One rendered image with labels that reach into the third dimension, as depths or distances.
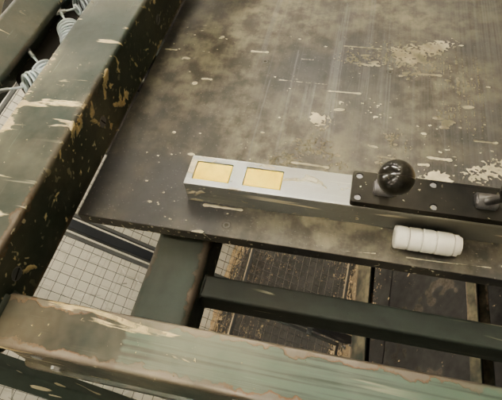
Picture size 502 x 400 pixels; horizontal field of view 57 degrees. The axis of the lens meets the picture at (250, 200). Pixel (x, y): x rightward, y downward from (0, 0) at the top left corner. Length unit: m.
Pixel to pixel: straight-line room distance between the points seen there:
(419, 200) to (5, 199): 0.50
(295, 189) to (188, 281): 0.19
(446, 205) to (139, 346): 0.39
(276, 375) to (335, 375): 0.06
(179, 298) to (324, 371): 0.23
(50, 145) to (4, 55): 0.70
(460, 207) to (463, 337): 0.16
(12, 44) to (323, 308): 1.03
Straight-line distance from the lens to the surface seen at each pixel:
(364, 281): 1.82
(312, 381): 0.49
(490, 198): 0.59
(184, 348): 0.51
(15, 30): 1.38
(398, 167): 0.48
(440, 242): 0.60
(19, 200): 0.61
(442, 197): 0.61
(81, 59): 0.76
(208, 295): 0.64
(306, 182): 0.61
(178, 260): 0.65
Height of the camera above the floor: 1.80
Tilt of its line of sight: 17 degrees down
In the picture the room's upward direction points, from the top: 64 degrees counter-clockwise
